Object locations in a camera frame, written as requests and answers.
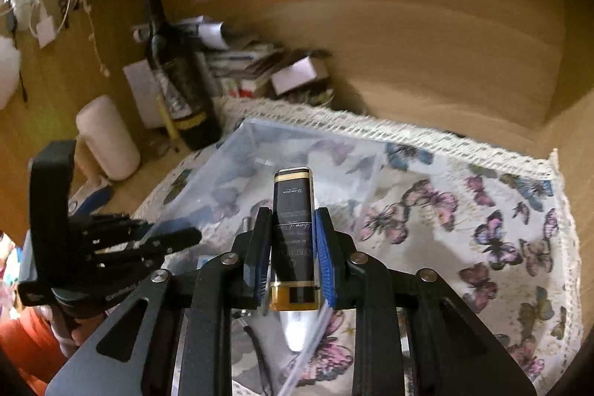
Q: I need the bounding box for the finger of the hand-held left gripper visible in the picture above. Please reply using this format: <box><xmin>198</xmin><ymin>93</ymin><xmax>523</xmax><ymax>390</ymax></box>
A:
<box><xmin>94</xmin><ymin>227</ymin><xmax>204</xmax><ymax>282</ymax></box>
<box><xmin>80</xmin><ymin>213</ymin><xmax>152</xmax><ymax>246</ymax></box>

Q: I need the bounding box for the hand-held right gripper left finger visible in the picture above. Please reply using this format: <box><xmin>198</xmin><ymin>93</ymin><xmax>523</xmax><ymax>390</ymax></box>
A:
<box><xmin>46</xmin><ymin>206</ymin><xmax>274</xmax><ymax>396</ymax></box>

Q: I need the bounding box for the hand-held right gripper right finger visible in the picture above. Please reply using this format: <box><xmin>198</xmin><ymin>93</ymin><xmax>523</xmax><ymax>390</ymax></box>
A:
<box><xmin>313</xmin><ymin>207</ymin><xmax>539</xmax><ymax>396</ymax></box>

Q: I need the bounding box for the black and gold tube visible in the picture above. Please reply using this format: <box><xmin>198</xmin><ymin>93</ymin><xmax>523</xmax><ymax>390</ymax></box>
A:
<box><xmin>268</xmin><ymin>166</ymin><xmax>322</xmax><ymax>313</ymax></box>

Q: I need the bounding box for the clear plastic container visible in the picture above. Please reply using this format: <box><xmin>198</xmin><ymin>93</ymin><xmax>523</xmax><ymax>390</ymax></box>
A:
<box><xmin>158</xmin><ymin>118</ymin><xmax>388</xmax><ymax>396</ymax></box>

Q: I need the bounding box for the person's left forearm orange sleeve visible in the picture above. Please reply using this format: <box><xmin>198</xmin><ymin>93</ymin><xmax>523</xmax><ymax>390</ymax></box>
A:
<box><xmin>0</xmin><ymin>307</ymin><xmax>70</xmax><ymax>396</ymax></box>

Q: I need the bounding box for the person's left hand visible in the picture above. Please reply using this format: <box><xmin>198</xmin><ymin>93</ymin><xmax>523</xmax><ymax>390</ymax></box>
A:
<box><xmin>62</xmin><ymin>312</ymin><xmax>105</xmax><ymax>359</ymax></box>

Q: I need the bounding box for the blue and white card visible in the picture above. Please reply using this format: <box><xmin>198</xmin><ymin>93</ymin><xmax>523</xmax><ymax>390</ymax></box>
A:
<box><xmin>69</xmin><ymin>183</ymin><xmax>115</xmax><ymax>217</ymax></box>

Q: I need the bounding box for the pale pink cylinder candle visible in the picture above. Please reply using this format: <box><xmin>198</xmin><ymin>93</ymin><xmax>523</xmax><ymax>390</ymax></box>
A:
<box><xmin>75</xmin><ymin>94</ymin><xmax>141</xmax><ymax>182</ymax></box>

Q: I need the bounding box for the yellow pencil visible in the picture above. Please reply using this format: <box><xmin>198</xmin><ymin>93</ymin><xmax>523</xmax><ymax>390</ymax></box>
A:
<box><xmin>158</xmin><ymin>94</ymin><xmax>180</xmax><ymax>154</ymax></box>

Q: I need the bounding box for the butterfly print lace tablecloth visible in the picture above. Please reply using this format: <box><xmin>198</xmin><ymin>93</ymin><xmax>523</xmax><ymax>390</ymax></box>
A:
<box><xmin>134</xmin><ymin>96</ymin><xmax>584</xmax><ymax>396</ymax></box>

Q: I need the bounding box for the dark wine bottle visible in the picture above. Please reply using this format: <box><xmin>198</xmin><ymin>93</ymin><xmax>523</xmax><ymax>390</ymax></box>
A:
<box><xmin>140</xmin><ymin>0</ymin><xmax>222</xmax><ymax>151</ymax></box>

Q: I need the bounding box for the white paper tag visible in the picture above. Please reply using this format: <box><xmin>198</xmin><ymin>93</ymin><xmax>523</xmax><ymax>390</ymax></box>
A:
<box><xmin>35</xmin><ymin>18</ymin><xmax>57</xmax><ymax>49</ymax></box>

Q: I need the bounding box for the stack of books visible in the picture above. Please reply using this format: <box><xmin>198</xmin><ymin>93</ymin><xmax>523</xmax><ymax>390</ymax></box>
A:
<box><xmin>206</xmin><ymin>43</ymin><xmax>280</xmax><ymax>100</ymax></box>

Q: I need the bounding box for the small white lidded box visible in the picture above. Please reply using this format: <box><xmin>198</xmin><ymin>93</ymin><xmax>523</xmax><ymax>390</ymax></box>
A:
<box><xmin>271</xmin><ymin>56</ymin><xmax>330</xmax><ymax>96</ymax></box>

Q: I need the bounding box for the white earphone cable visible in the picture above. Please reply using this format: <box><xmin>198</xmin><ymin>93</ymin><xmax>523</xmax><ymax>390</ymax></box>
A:
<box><xmin>85</xmin><ymin>1</ymin><xmax>111</xmax><ymax>78</ymax></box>

